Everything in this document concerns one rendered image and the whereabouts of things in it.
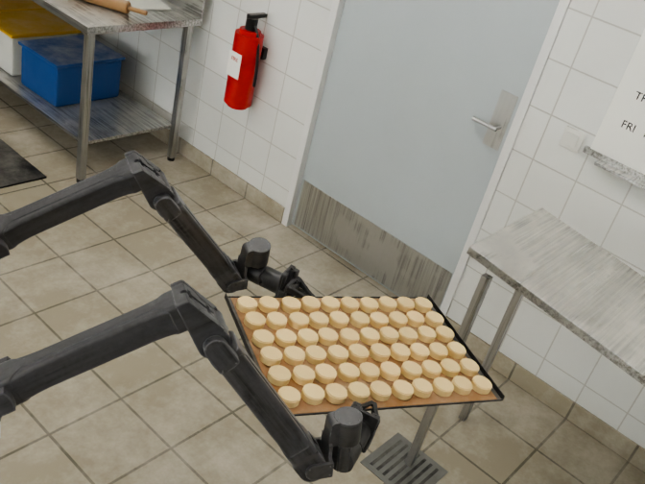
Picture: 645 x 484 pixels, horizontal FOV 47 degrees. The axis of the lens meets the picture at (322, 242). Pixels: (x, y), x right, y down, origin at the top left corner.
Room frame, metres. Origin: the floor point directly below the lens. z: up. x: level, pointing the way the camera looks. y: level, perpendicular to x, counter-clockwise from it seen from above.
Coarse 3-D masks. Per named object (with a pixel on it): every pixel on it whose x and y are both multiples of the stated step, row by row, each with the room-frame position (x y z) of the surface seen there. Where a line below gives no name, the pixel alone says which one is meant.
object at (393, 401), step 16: (240, 320) 1.40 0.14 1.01; (256, 352) 1.31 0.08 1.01; (288, 368) 1.29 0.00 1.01; (336, 368) 1.34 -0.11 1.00; (272, 384) 1.22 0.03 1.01; (288, 384) 1.23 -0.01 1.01; (320, 384) 1.27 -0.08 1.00; (368, 384) 1.32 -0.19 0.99; (352, 400) 1.25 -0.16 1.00; (368, 400) 1.26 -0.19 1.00; (400, 400) 1.30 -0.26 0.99; (416, 400) 1.31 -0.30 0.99; (432, 400) 1.33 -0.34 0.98; (448, 400) 1.35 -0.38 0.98; (464, 400) 1.37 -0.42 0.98
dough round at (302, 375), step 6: (300, 366) 1.28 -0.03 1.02; (306, 366) 1.29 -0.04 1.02; (294, 372) 1.26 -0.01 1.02; (300, 372) 1.26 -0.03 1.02; (306, 372) 1.27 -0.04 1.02; (312, 372) 1.28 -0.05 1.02; (294, 378) 1.25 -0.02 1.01; (300, 378) 1.25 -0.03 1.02; (306, 378) 1.25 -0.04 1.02; (312, 378) 1.26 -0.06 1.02; (300, 384) 1.24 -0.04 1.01
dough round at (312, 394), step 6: (306, 384) 1.23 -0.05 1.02; (312, 384) 1.24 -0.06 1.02; (306, 390) 1.21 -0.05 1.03; (312, 390) 1.22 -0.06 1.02; (318, 390) 1.22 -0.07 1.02; (306, 396) 1.20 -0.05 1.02; (312, 396) 1.20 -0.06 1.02; (318, 396) 1.21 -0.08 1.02; (306, 402) 1.19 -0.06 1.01; (312, 402) 1.19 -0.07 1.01; (318, 402) 1.20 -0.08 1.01
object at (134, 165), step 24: (120, 168) 1.36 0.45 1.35; (144, 168) 1.37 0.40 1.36; (72, 192) 1.30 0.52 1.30; (96, 192) 1.31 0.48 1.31; (120, 192) 1.34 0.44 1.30; (144, 192) 1.36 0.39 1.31; (168, 192) 1.39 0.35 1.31; (0, 216) 1.25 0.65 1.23; (24, 216) 1.25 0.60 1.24; (48, 216) 1.27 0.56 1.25; (72, 216) 1.29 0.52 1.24; (0, 240) 1.21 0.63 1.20; (24, 240) 1.25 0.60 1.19
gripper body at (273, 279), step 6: (264, 270) 1.61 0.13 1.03; (270, 270) 1.61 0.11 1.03; (276, 270) 1.62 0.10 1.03; (288, 270) 1.61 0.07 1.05; (264, 276) 1.60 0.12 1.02; (270, 276) 1.60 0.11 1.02; (276, 276) 1.60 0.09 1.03; (282, 276) 1.57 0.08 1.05; (264, 282) 1.59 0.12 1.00; (270, 282) 1.59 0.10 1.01; (276, 282) 1.59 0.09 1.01; (282, 282) 1.58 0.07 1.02; (270, 288) 1.59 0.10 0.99; (276, 288) 1.58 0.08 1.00; (282, 288) 1.58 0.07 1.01; (276, 294) 1.57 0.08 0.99
